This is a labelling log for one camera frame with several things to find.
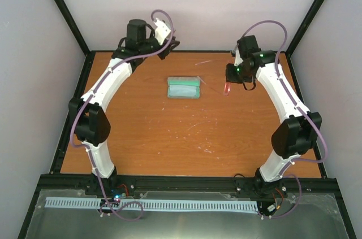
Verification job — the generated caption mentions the red sunglasses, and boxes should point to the red sunglasses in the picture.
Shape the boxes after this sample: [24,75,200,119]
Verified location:
[194,59,232,97]

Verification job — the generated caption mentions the grey glasses case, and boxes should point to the grey glasses case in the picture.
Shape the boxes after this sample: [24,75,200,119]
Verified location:
[167,77,201,99]

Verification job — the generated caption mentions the light blue cleaning cloth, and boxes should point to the light blue cleaning cloth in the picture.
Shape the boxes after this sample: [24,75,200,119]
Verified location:
[168,85,199,98]

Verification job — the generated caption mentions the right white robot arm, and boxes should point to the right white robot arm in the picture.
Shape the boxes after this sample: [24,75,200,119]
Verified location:
[225,35,322,196]

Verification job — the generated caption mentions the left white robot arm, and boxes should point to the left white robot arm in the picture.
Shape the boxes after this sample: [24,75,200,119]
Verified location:
[68,18,176,195]

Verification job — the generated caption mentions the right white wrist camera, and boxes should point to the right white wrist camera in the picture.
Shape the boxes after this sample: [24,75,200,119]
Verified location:
[231,45,243,67]

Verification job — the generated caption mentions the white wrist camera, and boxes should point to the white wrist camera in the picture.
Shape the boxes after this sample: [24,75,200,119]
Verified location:
[153,18,171,46]
[231,45,243,67]

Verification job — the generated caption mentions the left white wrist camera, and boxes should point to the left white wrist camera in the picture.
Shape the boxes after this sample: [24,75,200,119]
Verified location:
[153,18,171,46]

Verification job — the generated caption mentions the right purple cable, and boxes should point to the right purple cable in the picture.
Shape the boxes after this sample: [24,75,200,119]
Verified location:
[240,20,330,220]

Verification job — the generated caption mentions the black aluminium frame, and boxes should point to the black aluminium frame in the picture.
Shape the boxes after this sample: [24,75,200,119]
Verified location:
[18,0,356,238]

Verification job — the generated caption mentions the light blue slotted cable duct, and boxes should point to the light blue slotted cable duct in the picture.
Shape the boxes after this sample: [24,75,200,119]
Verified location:
[44,197,258,214]

